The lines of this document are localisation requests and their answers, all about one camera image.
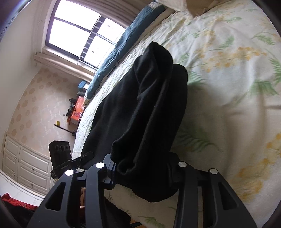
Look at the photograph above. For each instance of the red cloth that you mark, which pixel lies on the red cloth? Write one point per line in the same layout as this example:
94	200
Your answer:
14	202

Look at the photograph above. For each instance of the beige pillow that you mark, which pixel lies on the beige pillow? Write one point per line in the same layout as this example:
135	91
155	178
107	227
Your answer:
194	7

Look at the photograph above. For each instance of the dark teal blanket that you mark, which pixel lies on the dark teal blanket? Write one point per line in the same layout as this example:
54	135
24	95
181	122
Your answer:
132	33

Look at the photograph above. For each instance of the black pants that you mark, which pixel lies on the black pants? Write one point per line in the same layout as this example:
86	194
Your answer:
137	122

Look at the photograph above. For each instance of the window with dark frame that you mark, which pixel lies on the window with dark frame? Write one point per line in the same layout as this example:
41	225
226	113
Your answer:
82	34

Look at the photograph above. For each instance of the orange red box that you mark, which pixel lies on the orange red box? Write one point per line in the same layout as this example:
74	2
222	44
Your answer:
77	111

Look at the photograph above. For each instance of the floral white bed sheet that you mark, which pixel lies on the floral white bed sheet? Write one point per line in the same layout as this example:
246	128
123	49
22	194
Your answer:
232	120

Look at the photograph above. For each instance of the blue box by window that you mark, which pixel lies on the blue box by window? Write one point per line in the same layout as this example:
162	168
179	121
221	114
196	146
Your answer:
83	86

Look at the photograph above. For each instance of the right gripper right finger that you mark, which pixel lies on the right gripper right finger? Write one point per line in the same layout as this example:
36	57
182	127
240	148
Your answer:
220	204

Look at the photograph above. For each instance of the white drawer cabinet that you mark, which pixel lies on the white drawer cabinet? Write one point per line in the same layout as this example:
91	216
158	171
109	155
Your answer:
28	168

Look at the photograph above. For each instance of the black tripod pole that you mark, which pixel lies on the black tripod pole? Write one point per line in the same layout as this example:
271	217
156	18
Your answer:
73	133

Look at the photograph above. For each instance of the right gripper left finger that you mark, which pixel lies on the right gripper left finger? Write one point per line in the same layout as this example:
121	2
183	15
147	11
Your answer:
61	206

